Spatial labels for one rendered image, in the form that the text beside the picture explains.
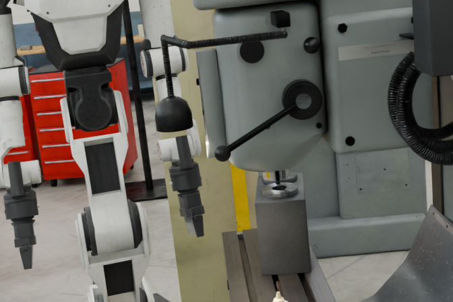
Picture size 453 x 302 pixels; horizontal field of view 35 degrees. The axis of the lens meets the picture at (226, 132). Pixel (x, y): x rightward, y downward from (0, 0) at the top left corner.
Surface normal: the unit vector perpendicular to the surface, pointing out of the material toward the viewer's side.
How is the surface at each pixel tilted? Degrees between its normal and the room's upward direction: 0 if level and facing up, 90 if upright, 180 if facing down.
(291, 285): 0
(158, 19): 90
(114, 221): 66
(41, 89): 90
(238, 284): 0
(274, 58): 90
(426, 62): 90
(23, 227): 72
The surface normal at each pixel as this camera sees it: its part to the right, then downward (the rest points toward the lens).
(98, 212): 0.18, -0.22
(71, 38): 0.25, 0.20
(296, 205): -0.07, 0.24
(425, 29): -0.99, 0.11
